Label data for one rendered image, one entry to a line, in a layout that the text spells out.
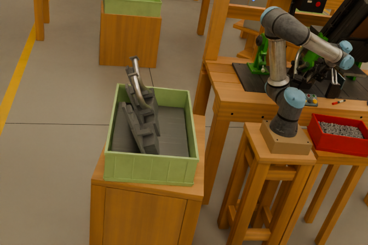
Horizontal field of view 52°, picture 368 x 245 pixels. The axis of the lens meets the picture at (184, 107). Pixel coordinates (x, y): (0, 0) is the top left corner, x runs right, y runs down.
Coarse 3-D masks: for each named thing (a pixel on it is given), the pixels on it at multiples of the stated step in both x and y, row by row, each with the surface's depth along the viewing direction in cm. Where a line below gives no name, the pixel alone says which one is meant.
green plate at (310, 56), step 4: (320, 32) 246; (320, 36) 245; (324, 36) 241; (308, 52) 252; (312, 52) 248; (304, 56) 255; (308, 56) 251; (312, 56) 247; (316, 56) 244; (320, 56) 245; (304, 60) 254; (308, 60) 250; (312, 60) 246; (316, 60) 246
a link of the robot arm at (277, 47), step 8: (272, 8) 181; (280, 8) 182; (264, 16) 182; (272, 16) 177; (264, 24) 183; (272, 24) 176; (264, 32) 187; (272, 32) 179; (272, 40) 185; (280, 40) 185; (272, 48) 189; (280, 48) 188; (272, 56) 192; (280, 56) 190; (272, 64) 195; (280, 64) 193; (272, 72) 198; (280, 72) 196; (272, 80) 201; (280, 80) 199; (288, 80) 201; (264, 88) 211; (272, 88) 202; (280, 88) 200; (272, 96) 204
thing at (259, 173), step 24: (240, 144) 225; (240, 168) 229; (264, 168) 198; (288, 168) 205; (264, 192) 245; (288, 192) 212; (240, 216) 217; (264, 216) 246; (288, 216) 222; (240, 240) 229; (264, 240) 234
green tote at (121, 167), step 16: (128, 96) 217; (160, 96) 218; (176, 96) 219; (112, 112) 188; (192, 112) 199; (112, 128) 187; (192, 128) 187; (192, 144) 182; (112, 160) 164; (128, 160) 165; (144, 160) 166; (160, 160) 166; (176, 160) 166; (192, 160) 167; (112, 176) 169; (128, 176) 170; (144, 176) 171; (160, 176) 171; (176, 176) 172; (192, 176) 172
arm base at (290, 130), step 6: (276, 114) 203; (276, 120) 200; (282, 120) 197; (288, 120) 196; (294, 120) 196; (270, 126) 204; (276, 126) 199; (282, 126) 198; (288, 126) 197; (294, 126) 198; (276, 132) 200; (282, 132) 198; (288, 132) 198; (294, 132) 199
